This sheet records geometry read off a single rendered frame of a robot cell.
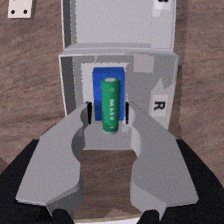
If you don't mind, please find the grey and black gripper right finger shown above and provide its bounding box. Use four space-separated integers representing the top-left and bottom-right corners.
125 101 224 224

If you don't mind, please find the green battery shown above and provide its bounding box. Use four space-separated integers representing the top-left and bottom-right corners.
101 77 119 135

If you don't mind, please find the white domino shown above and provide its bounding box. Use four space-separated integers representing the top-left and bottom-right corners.
8 0 35 18

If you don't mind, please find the blue 9v battery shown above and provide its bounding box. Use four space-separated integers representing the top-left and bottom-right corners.
92 67 125 121

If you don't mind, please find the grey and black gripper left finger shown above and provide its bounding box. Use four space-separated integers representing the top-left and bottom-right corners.
0 101 92 224

